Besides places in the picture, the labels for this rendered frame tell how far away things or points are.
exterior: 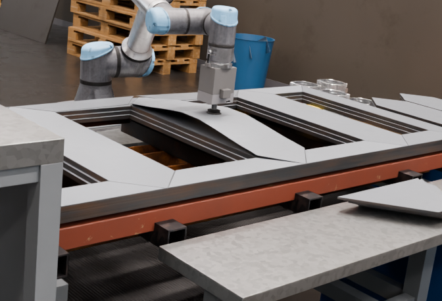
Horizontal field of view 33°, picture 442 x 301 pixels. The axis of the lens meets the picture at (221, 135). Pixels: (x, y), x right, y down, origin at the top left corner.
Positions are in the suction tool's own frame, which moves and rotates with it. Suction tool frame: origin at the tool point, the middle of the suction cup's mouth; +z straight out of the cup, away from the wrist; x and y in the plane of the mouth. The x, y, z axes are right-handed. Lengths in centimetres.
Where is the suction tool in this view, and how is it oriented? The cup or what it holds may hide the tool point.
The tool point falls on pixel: (213, 117)
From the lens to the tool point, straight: 217.5
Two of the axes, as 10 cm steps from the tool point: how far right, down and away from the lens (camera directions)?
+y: 7.3, -1.0, 6.8
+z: -1.1, 9.6, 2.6
